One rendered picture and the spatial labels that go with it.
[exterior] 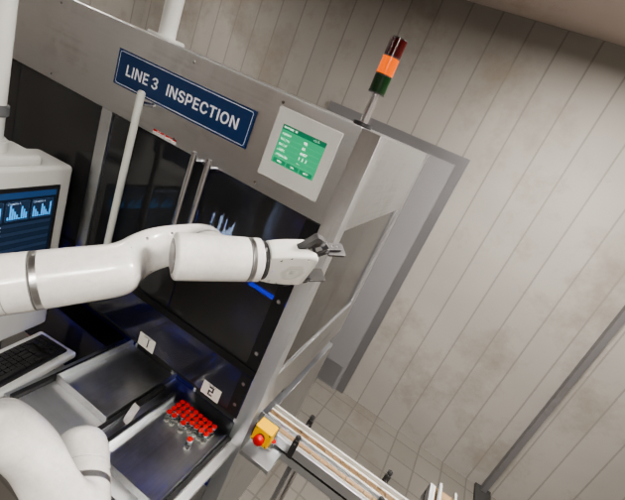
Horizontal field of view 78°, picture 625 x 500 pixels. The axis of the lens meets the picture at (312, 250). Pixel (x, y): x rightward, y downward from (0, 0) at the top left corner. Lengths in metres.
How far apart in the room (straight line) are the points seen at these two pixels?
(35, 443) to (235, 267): 0.47
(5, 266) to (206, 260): 0.27
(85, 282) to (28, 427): 0.32
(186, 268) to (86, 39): 1.26
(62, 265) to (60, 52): 1.33
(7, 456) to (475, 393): 2.93
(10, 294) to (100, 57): 1.19
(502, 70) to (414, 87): 0.56
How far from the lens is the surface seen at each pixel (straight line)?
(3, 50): 1.56
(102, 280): 0.66
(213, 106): 1.34
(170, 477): 1.52
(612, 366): 3.24
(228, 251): 0.68
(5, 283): 0.67
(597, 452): 3.52
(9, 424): 0.85
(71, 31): 1.85
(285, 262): 0.71
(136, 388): 1.73
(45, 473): 0.94
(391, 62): 1.20
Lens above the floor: 2.11
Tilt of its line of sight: 20 degrees down
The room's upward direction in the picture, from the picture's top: 24 degrees clockwise
